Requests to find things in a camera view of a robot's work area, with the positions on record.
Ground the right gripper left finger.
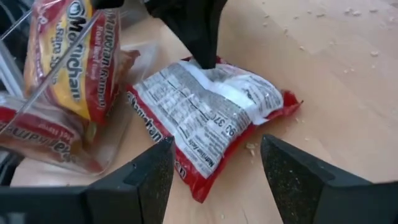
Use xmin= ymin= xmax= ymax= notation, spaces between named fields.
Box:
xmin=84 ymin=136 xmax=175 ymax=224

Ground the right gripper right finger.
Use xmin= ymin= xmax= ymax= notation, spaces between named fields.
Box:
xmin=261 ymin=134 xmax=371 ymax=224

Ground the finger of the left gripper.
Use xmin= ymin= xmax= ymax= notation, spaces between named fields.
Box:
xmin=91 ymin=0 xmax=125 ymax=9
xmin=144 ymin=0 xmax=229 ymax=70

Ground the red Maruchan noodle pack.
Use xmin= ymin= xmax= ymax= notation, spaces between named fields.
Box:
xmin=24 ymin=0 xmax=141 ymax=125
xmin=126 ymin=55 xmax=303 ymax=203
xmin=0 ymin=93 xmax=103 ymax=174

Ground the clear plastic bin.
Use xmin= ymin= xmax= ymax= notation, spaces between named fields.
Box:
xmin=0 ymin=0 xmax=162 ymax=178

